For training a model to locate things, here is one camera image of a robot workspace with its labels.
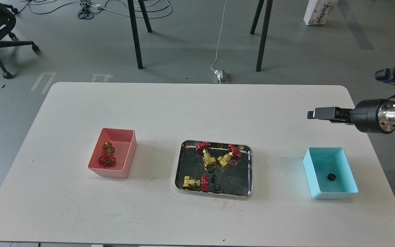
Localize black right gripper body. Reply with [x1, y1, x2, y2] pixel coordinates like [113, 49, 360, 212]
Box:
[336, 99, 386, 133]

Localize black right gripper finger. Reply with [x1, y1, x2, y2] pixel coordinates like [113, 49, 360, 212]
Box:
[307, 107, 337, 119]

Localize stainless steel tray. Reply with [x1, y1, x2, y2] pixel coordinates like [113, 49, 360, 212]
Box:
[175, 140, 253, 197]

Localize brass valve red handwheel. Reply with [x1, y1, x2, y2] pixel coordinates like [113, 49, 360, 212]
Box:
[196, 142, 217, 170]
[217, 144, 241, 171]
[98, 142, 116, 167]
[182, 174, 210, 192]

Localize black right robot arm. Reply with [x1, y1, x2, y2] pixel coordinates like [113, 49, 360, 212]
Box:
[307, 68, 395, 134]

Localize light blue plastic box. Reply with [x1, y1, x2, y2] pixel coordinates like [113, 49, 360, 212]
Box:
[303, 147, 359, 200]

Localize white cardboard box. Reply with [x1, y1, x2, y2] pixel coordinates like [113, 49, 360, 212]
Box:
[303, 0, 339, 25]

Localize pink plastic box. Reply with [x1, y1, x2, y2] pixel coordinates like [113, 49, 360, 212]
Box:
[87, 128, 137, 178]

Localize white power adapter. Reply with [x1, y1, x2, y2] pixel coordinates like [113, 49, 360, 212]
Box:
[214, 69, 231, 84]

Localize black table leg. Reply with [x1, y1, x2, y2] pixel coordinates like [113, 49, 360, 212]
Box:
[138, 0, 152, 33]
[250, 0, 264, 35]
[256, 0, 273, 72]
[127, 0, 144, 69]

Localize white cable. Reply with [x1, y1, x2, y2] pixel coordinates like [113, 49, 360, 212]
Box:
[210, 0, 227, 72]

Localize tangled floor cables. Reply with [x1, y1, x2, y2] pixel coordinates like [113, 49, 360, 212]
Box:
[19, 0, 172, 20]

